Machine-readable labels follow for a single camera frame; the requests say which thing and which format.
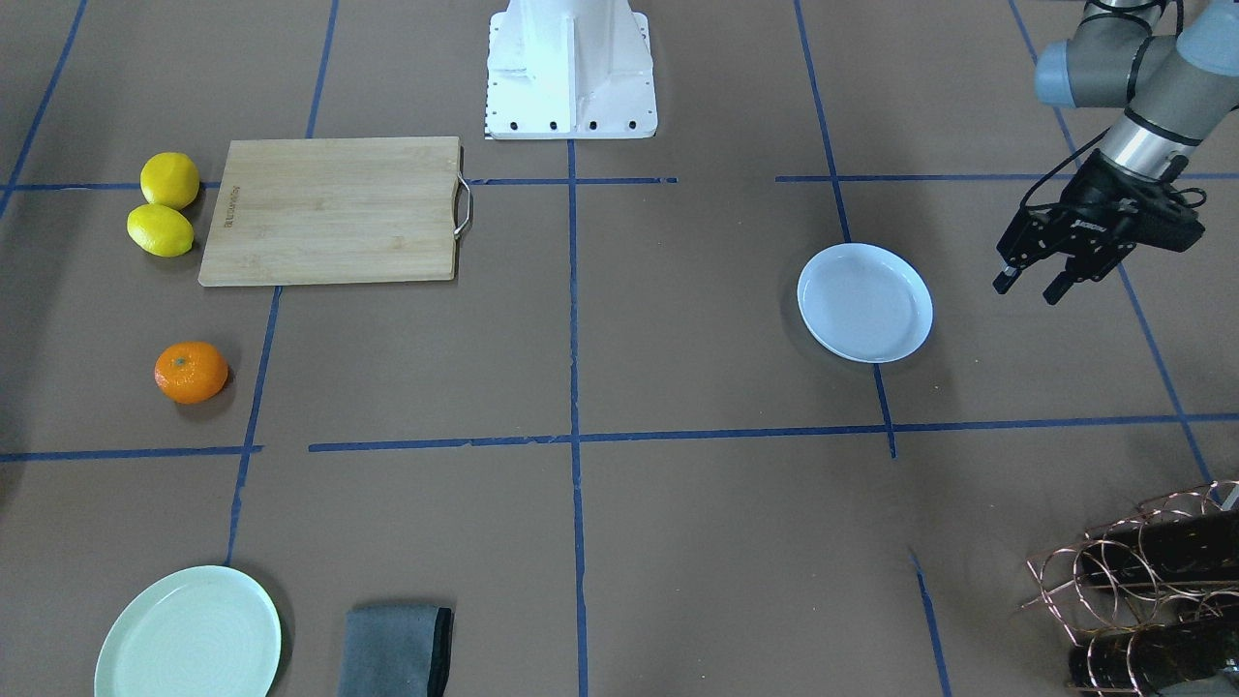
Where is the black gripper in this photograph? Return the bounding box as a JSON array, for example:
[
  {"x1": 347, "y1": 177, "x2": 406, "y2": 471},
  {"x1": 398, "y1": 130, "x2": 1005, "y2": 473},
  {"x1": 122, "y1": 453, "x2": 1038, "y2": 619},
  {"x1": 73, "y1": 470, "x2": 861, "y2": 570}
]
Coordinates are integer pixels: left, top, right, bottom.
[{"x1": 992, "y1": 150, "x2": 1175, "y2": 305}]

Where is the light blue plate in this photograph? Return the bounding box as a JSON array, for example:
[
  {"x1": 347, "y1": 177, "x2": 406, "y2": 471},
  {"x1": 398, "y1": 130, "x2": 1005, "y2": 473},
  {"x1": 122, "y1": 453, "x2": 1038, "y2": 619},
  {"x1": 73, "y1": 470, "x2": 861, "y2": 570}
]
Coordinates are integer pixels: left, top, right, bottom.
[{"x1": 795, "y1": 243, "x2": 934, "y2": 363}]

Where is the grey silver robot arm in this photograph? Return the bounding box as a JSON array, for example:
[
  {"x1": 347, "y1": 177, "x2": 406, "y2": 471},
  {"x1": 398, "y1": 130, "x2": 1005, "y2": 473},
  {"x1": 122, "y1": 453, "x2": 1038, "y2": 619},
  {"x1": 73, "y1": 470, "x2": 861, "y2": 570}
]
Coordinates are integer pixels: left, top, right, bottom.
[{"x1": 994, "y1": 1, "x2": 1238, "y2": 305}]

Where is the pale green plate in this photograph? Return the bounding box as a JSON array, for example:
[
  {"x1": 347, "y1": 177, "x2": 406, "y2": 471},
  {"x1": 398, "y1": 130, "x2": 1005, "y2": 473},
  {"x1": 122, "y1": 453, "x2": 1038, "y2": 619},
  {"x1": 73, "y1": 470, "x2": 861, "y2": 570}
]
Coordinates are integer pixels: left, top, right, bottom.
[{"x1": 93, "y1": 565, "x2": 282, "y2": 696}]

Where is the dark green wine bottle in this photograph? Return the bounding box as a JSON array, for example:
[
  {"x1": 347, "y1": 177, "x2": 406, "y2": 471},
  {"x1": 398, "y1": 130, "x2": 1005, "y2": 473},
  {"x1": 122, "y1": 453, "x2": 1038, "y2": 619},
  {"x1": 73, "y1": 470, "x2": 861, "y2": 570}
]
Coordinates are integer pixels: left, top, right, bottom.
[
  {"x1": 1068, "y1": 618, "x2": 1238, "y2": 696},
  {"x1": 1078, "y1": 510, "x2": 1238, "y2": 591}
]

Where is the folded grey cloth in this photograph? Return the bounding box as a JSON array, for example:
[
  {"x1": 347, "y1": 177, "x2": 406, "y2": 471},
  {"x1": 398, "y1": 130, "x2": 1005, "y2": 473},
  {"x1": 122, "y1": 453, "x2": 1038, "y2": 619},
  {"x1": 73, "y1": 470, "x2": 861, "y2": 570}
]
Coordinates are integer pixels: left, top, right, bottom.
[{"x1": 337, "y1": 604, "x2": 455, "y2": 696}]

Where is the bamboo cutting board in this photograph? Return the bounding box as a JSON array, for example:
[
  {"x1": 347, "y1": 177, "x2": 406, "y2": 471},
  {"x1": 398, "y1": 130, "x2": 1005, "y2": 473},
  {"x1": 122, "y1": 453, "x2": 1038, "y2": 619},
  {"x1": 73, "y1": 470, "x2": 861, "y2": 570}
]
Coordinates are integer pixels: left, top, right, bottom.
[{"x1": 198, "y1": 136, "x2": 472, "y2": 288}]

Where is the orange mandarin fruit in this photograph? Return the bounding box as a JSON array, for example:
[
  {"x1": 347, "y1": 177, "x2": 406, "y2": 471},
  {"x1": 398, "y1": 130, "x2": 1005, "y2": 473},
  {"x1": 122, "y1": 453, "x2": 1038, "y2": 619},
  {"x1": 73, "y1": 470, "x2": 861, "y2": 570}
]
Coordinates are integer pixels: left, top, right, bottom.
[{"x1": 152, "y1": 340, "x2": 230, "y2": 405}]

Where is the upper yellow lemon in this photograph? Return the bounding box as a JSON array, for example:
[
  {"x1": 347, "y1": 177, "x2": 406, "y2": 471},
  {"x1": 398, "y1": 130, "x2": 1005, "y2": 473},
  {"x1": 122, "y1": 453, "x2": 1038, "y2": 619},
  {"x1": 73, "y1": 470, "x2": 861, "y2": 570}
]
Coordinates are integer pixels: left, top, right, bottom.
[{"x1": 138, "y1": 154, "x2": 199, "y2": 210}]

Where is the yellow lemon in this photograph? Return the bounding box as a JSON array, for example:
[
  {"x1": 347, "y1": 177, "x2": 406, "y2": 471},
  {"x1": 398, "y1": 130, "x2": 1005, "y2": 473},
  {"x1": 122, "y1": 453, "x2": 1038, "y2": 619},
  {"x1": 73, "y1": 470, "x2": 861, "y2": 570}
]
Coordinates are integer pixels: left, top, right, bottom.
[
  {"x1": 128, "y1": 203, "x2": 195, "y2": 258},
  {"x1": 138, "y1": 154, "x2": 199, "y2": 210}
]

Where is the lower yellow lemon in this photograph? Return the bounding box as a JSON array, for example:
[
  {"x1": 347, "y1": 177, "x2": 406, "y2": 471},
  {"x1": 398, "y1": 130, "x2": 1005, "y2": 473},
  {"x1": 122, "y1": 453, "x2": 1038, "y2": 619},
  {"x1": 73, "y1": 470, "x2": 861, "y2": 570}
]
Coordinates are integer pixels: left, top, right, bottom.
[{"x1": 128, "y1": 203, "x2": 195, "y2": 258}]

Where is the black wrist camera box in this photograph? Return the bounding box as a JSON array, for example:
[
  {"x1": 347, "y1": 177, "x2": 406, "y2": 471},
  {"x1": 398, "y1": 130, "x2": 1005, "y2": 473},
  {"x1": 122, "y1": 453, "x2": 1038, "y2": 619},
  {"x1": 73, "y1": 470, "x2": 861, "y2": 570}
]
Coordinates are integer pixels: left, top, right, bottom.
[{"x1": 1127, "y1": 193, "x2": 1206, "y2": 253}]

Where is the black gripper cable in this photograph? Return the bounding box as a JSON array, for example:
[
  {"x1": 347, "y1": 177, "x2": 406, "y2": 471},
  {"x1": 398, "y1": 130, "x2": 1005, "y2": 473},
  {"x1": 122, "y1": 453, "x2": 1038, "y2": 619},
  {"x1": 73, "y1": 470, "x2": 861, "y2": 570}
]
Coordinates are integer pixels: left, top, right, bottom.
[{"x1": 1018, "y1": 126, "x2": 1211, "y2": 228}]

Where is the copper wire bottle rack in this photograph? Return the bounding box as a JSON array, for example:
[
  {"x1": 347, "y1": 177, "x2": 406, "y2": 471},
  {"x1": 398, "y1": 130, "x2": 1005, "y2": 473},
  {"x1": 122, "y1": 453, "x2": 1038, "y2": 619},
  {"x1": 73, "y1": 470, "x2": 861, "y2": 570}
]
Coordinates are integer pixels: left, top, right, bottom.
[{"x1": 1025, "y1": 480, "x2": 1237, "y2": 696}]

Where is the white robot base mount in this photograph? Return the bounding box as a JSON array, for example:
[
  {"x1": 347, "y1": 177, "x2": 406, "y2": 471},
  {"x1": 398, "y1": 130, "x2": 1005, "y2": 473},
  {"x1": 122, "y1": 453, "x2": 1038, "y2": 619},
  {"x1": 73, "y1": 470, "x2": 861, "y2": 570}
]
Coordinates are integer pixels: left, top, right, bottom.
[{"x1": 484, "y1": 1, "x2": 659, "y2": 140}]

